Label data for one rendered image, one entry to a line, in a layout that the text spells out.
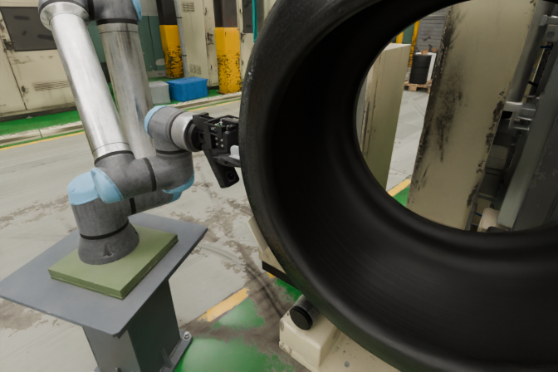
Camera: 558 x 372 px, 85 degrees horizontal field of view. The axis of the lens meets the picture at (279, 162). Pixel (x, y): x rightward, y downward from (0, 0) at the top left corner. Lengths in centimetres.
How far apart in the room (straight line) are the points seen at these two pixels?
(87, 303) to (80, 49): 72
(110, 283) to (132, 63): 68
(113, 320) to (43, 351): 90
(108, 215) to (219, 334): 86
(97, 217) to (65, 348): 91
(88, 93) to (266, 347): 128
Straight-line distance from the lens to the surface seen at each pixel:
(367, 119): 115
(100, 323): 108
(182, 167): 82
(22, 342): 204
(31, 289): 129
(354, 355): 68
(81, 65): 95
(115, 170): 80
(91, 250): 119
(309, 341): 62
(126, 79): 109
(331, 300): 49
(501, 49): 68
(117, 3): 111
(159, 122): 79
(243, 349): 164
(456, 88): 69
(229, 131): 64
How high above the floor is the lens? 137
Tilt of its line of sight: 25 degrees down
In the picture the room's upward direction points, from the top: straight up
